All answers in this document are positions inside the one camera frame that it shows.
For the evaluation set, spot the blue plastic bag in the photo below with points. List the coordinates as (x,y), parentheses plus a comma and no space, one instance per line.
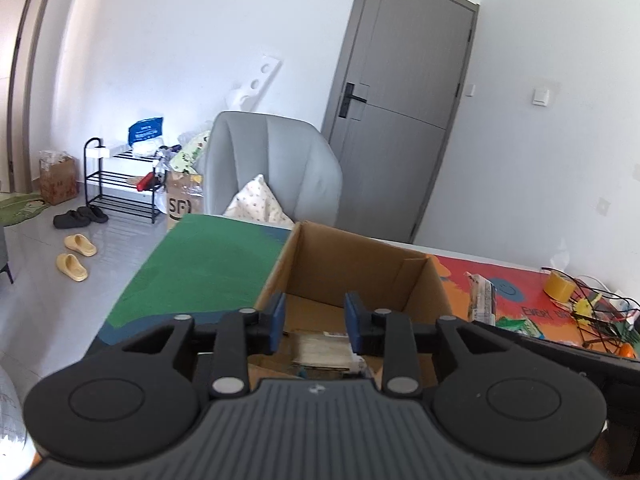
(145,132)

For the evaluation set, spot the dark chair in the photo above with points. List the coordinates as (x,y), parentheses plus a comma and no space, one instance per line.
(5,255)

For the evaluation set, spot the black slipper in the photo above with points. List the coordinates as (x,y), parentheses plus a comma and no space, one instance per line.
(70,220)
(95,214)

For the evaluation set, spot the grey upholstered chair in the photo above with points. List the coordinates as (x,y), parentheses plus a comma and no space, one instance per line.
(280,160)

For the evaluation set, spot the floral white pillow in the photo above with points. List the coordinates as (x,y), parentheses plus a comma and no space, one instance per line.
(257,202)

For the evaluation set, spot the white striped snack packet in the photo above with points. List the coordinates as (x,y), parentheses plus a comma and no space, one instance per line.
(481,300)

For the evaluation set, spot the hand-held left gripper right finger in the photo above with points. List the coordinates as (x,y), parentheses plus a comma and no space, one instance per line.
(351,322)

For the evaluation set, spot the grey door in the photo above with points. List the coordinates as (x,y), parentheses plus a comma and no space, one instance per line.
(400,110)

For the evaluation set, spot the orange fruit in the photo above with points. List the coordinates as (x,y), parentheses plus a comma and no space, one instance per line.
(628,351)

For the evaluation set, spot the yellow tape roll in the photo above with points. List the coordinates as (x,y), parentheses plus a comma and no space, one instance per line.
(561,286)

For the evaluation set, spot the black shoe rack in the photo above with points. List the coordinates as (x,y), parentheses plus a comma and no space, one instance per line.
(120,180)

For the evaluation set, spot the green floor rug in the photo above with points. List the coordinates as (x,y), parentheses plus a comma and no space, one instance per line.
(20,210)

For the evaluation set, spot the white wall socket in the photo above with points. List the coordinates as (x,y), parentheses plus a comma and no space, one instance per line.
(603,206)

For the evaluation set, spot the white board with holes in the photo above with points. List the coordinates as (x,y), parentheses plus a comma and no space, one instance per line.
(260,80)

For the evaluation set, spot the red item on rack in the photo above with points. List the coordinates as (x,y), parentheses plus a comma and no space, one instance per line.
(146,181)

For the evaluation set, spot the white plastic bag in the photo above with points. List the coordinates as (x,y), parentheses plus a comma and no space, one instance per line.
(12,420)

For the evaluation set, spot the brown box with plastic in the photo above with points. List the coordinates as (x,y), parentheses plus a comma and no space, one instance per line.
(59,180)

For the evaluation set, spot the green striped snack packet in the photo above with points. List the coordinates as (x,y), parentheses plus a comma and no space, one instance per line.
(522,327)

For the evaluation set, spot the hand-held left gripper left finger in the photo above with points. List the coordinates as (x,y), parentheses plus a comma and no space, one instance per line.
(279,322)

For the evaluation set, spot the taped brown cardboard box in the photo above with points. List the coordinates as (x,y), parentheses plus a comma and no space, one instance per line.
(182,205)

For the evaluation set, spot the green floral cloth bag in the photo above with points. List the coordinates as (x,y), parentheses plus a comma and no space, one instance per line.
(190,152)

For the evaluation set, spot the yellow slipper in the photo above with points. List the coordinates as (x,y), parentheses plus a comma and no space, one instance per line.
(80,245)
(71,266)

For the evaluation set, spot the colourful printed table mat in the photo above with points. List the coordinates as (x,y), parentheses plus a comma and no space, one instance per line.
(210,260)

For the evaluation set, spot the beige clear-wrapped biscuit packet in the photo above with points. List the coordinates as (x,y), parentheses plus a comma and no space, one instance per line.
(320,352)

